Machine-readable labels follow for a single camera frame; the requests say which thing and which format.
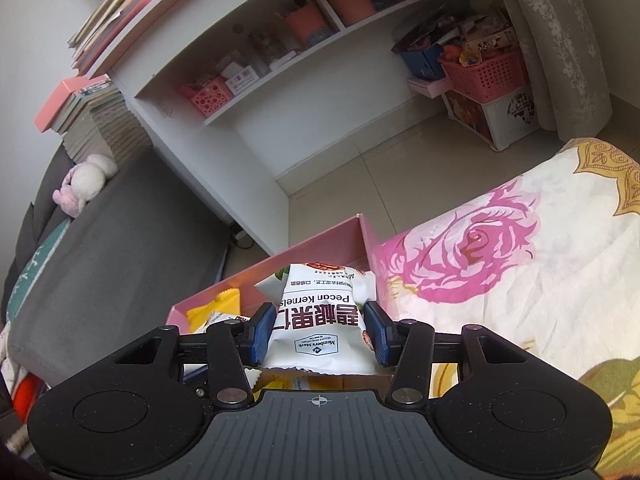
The yellow packet with black text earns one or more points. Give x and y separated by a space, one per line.
280 382

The pink plush toy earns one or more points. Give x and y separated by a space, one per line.
70 197

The white plush toy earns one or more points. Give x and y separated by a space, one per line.
95 175

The white floral blanket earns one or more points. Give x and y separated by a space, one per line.
10 360

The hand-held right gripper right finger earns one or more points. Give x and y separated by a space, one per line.
379 335

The pink perforated basket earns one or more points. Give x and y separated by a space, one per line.
212 97

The white bookshelf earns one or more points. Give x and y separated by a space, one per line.
250 160

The white ornament storage box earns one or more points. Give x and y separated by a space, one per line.
500 120

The pink cardboard box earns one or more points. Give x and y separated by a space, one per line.
320 245

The lace curtain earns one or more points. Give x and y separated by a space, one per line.
555 35

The clear jar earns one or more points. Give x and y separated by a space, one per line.
266 45

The row of books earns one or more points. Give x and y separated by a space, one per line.
110 25

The large pink basket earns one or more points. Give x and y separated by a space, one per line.
485 77

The grey sofa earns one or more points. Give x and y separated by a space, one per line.
125 260

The stack of books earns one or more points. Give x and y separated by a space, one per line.
95 120

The floral tablecloth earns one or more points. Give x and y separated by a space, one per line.
525 270

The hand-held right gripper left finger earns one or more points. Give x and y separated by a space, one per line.
262 335

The salmon pen holder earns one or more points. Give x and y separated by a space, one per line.
307 27

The pink tray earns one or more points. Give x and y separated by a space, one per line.
427 87

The blue box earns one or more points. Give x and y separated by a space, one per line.
420 62

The white pecan packet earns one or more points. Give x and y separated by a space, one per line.
320 320

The white label box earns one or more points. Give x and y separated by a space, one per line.
240 82

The teal cushion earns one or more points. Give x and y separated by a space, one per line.
35 275

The salmon pot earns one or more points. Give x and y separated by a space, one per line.
347 0

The pile of toys and packets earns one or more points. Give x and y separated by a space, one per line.
460 32

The large yellow snack packet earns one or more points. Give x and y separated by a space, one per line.
225 300

